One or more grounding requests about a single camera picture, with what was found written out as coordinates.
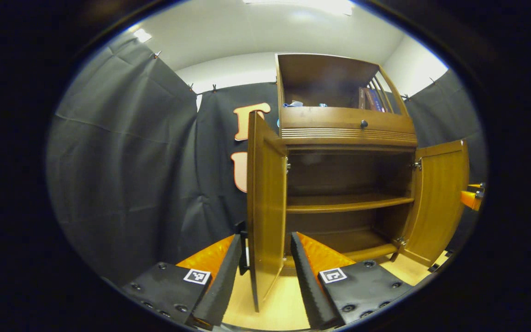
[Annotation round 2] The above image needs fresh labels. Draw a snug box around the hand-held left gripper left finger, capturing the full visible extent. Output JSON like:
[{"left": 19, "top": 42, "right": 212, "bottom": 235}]
[{"left": 122, "top": 234, "right": 243, "bottom": 330}]

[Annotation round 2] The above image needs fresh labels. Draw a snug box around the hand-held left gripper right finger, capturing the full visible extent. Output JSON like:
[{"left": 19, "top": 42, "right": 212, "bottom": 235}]
[{"left": 290, "top": 231, "right": 413, "bottom": 330}]

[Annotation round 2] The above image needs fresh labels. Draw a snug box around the wooden shoe cabinet door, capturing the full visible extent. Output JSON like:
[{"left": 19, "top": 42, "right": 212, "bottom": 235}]
[
  {"left": 401, "top": 140, "right": 470, "bottom": 268},
  {"left": 246, "top": 111, "right": 289, "bottom": 313}
]

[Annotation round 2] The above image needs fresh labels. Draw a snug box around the black door handle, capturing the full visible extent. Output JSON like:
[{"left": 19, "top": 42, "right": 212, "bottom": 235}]
[{"left": 239, "top": 231, "right": 250, "bottom": 276}]

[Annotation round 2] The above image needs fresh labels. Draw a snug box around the wooden double-door shoe cabinet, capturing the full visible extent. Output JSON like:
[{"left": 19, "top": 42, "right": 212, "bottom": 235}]
[{"left": 246, "top": 53, "right": 470, "bottom": 313}]

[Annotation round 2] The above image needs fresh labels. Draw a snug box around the wooden cabinet drawer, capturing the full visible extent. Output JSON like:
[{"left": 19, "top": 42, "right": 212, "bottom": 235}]
[{"left": 280, "top": 107, "right": 416, "bottom": 134}]

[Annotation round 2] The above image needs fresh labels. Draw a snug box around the wooden inner shelf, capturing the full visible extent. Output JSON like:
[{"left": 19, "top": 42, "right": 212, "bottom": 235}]
[{"left": 286, "top": 194, "right": 414, "bottom": 213}]

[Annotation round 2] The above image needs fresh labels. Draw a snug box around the row of dark books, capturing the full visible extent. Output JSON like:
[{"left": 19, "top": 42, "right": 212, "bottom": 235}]
[{"left": 359, "top": 87, "right": 393, "bottom": 113}]

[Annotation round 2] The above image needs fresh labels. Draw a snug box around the long ceiling light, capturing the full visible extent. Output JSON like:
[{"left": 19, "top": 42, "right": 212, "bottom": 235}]
[{"left": 242, "top": 0, "right": 354, "bottom": 15}]

